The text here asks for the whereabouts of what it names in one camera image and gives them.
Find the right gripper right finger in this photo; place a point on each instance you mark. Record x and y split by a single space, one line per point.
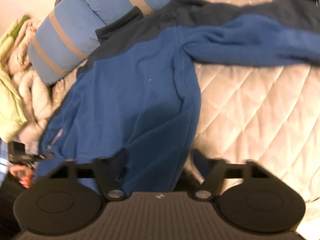
213 172

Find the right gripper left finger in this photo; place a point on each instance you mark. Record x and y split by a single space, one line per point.
107 172

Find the blue fleece jacket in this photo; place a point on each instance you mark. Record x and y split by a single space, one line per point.
139 92

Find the person's hand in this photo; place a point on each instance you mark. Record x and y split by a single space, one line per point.
24 174

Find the quilted grey bedspread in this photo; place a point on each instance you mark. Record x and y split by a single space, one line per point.
268 114

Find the beige folded comforter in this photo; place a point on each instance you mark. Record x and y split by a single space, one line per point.
37 102

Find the green folded blanket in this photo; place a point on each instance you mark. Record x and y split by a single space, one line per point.
12 116

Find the left blue striped pillow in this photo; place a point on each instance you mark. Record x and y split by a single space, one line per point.
64 40

